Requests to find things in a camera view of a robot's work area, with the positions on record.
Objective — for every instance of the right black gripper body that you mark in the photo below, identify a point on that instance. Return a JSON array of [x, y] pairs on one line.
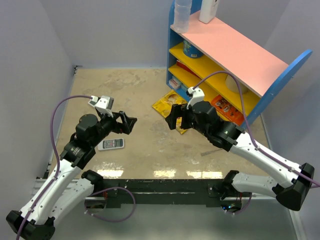
[[201, 128]]

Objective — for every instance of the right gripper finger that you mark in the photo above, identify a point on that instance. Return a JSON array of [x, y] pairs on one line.
[[182, 124], [175, 113]]

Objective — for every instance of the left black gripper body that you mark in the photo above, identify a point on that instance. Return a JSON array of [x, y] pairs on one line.
[[106, 124]]

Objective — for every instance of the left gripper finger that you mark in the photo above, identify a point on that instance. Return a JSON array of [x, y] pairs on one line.
[[126, 127], [126, 120]]

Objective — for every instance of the grey button remote control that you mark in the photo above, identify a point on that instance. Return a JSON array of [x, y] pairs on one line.
[[111, 144]]

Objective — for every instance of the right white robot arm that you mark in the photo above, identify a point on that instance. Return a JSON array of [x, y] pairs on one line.
[[288, 182]]

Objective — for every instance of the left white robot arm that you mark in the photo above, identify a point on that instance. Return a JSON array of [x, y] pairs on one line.
[[37, 220]]

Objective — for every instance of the yellow Lays chip bag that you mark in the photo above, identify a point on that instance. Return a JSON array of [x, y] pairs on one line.
[[163, 105]]

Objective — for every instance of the orange product box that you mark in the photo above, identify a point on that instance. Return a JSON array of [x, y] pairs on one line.
[[227, 110]]

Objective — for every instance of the pack of tissue packets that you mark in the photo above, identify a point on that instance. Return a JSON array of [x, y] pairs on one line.
[[177, 84]]

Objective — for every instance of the brown paper roll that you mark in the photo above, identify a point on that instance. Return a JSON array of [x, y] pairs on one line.
[[232, 85]]

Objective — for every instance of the red flat box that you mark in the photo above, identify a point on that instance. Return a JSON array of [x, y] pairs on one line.
[[185, 67]]

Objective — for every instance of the blue yellow pink shelf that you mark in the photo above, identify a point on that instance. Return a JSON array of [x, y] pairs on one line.
[[224, 48]]

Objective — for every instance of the blue snack can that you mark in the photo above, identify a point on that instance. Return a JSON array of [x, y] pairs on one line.
[[191, 51]]

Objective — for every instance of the clear plastic bottle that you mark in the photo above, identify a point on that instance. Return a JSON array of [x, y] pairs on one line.
[[182, 12]]

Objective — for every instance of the white plastic container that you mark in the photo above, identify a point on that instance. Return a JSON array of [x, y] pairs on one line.
[[208, 10]]

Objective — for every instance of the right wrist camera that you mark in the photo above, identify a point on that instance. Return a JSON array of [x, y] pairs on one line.
[[196, 95]]

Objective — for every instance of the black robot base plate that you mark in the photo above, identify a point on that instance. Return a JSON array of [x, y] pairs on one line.
[[211, 193]]

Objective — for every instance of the aluminium rail frame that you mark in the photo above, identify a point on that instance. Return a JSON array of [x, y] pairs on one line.
[[62, 189]]

